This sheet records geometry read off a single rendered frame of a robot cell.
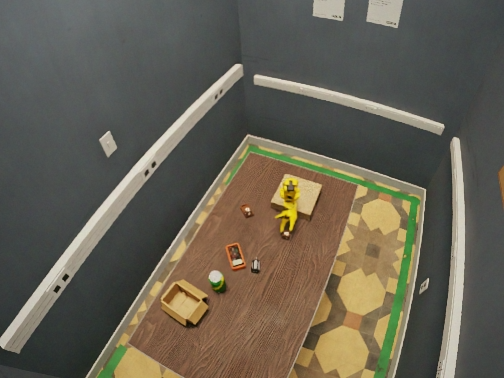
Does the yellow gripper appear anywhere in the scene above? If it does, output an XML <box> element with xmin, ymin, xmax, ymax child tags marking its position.
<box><xmin>275</xmin><ymin>209</ymin><xmax>297</xmax><ymax>232</ymax></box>

